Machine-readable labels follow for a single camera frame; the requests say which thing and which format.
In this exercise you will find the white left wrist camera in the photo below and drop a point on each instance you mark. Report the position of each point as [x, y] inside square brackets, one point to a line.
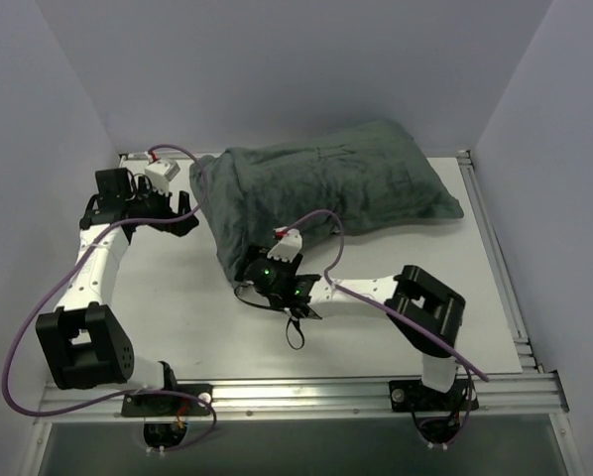
[160, 174]

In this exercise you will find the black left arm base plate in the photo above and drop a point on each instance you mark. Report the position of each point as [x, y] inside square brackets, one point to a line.
[169, 406]

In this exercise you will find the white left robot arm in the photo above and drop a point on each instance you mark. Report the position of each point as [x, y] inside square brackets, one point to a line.
[83, 341]

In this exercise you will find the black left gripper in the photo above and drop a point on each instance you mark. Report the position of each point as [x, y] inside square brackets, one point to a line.
[165, 209]

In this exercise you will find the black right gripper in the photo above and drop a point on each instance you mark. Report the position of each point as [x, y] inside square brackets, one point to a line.
[256, 263]

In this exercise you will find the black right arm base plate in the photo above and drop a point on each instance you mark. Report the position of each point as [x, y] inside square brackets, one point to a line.
[411, 395]

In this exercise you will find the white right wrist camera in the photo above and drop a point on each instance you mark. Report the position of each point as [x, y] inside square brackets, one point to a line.
[288, 245]

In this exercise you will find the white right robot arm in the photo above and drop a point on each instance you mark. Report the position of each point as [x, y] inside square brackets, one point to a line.
[425, 311]

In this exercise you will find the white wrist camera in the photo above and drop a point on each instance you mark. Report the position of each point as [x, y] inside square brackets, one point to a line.
[160, 174]
[288, 245]

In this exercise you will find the aluminium right side rail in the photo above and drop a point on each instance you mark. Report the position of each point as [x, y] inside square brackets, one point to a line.
[499, 269]

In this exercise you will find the dark green pillowcase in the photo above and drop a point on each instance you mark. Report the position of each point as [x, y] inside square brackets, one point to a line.
[355, 180]

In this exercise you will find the aluminium front frame rail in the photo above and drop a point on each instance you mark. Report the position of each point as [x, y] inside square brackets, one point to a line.
[529, 393]

